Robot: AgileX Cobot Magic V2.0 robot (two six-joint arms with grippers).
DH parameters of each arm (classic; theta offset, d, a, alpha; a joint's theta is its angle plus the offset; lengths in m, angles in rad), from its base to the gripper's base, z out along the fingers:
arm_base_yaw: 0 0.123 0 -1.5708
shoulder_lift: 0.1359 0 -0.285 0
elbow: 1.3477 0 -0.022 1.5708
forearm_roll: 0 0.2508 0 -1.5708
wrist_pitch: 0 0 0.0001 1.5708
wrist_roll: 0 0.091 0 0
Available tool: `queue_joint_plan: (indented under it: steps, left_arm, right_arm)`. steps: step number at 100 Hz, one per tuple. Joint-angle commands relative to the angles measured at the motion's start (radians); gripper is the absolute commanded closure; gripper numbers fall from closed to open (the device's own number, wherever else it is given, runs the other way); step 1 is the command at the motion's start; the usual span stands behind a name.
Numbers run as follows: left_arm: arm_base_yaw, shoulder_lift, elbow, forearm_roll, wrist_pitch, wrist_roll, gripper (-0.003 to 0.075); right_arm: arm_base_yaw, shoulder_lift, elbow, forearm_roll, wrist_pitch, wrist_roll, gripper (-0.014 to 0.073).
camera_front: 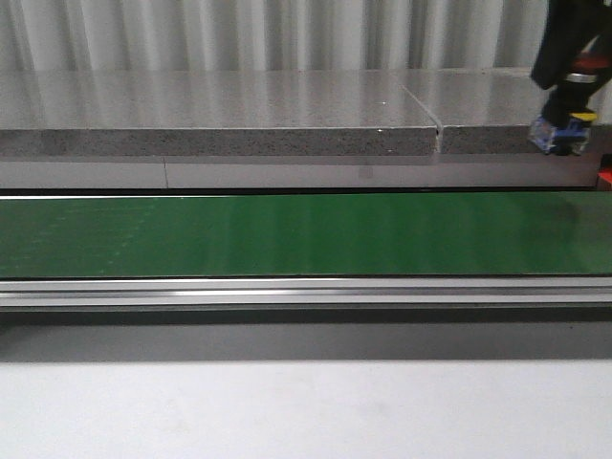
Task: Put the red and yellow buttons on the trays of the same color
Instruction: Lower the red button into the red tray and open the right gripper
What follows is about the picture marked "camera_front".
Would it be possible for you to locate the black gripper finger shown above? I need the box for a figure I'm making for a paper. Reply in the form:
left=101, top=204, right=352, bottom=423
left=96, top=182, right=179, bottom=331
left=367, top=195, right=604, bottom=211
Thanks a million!
left=531, top=0, right=598, bottom=90

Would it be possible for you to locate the red button with yellow tab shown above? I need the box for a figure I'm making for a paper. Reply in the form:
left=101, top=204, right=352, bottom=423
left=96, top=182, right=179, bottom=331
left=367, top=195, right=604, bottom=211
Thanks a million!
left=529, top=52, right=610, bottom=156

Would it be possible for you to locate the grey stone slab right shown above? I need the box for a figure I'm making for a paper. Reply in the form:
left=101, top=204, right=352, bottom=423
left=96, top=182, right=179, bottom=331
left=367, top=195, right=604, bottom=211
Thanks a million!
left=400, top=67, right=612, bottom=156

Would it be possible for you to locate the grey pleated curtain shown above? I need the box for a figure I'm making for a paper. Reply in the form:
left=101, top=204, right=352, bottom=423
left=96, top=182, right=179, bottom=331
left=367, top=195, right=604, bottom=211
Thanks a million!
left=1, top=1, right=548, bottom=71

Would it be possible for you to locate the red object at edge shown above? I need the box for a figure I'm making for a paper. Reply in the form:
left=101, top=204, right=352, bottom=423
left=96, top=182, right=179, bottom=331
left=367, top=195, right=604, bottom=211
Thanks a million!
left=596, top=167, right=612, bottom=191

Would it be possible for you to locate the green conveyor belt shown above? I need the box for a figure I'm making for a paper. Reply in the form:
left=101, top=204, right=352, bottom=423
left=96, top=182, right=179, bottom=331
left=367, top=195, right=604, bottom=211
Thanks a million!
left=1, top=191, right=611, bottom=278

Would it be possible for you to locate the white panel under slab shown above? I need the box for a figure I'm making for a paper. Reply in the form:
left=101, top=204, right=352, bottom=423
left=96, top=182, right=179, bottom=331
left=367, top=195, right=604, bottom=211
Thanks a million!
left=1, top=154, right=601, bottom=190

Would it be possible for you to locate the grey stone slab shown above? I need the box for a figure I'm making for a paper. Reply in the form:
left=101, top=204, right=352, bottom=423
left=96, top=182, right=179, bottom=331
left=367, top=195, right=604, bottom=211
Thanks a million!
left=1, top=71, right=437, bottom=158
left=400, top=67, right=612, bottom=156

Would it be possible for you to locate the grey stone slab left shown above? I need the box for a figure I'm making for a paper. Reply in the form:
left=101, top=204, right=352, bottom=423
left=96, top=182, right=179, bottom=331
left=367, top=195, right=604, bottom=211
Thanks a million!
left=1, top=71, right=437, bottom=158

